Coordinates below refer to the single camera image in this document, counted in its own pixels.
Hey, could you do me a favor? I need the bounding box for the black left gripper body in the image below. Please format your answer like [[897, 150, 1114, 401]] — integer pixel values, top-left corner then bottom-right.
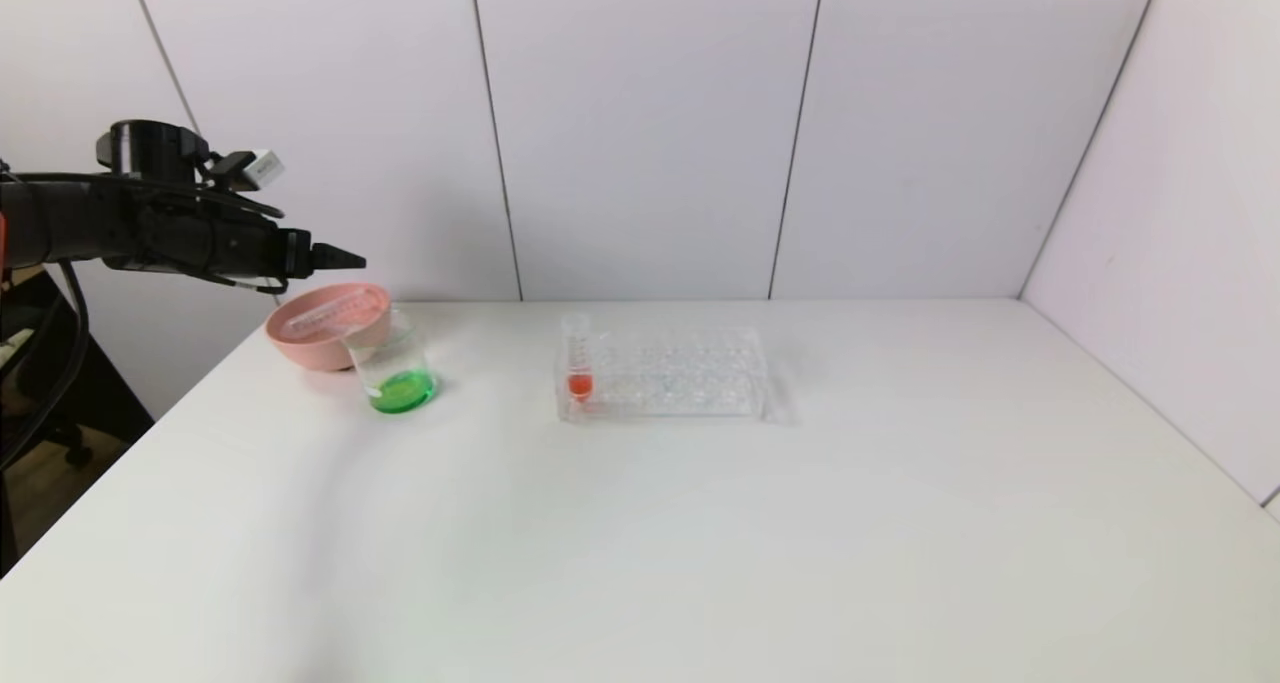
[[208, 216, 313, 281]]

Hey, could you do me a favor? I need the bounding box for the blue pigment test tube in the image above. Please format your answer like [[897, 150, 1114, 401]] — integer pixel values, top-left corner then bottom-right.
[[288, 299, 369, 336]]

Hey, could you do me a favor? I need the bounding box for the clear glass beaker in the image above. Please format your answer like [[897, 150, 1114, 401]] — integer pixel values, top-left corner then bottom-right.
[[344, 309, 439, 416]]

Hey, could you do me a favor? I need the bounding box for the red pigment test tube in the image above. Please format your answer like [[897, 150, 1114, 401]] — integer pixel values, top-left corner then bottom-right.
[[565, 313, 597, 405]]

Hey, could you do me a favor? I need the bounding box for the clear acrylic test tube rack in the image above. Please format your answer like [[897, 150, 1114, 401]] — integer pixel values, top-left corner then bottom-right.
[[555, 325, 769, 424]]

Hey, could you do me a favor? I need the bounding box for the pink bowl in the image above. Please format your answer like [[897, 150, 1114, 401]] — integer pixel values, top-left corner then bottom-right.
[[265, 283, 394, 373]]

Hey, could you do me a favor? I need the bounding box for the dark office chair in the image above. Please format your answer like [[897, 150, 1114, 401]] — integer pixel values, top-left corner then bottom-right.
[[0, 268, 157, 576]]

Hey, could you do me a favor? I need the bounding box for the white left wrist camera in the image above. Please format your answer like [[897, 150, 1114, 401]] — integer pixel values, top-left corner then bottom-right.
[[232, 149, 287, 191]]

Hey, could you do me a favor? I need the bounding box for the long black camera cable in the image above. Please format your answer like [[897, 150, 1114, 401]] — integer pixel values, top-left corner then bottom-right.
[[0, 158, 291, 469]]

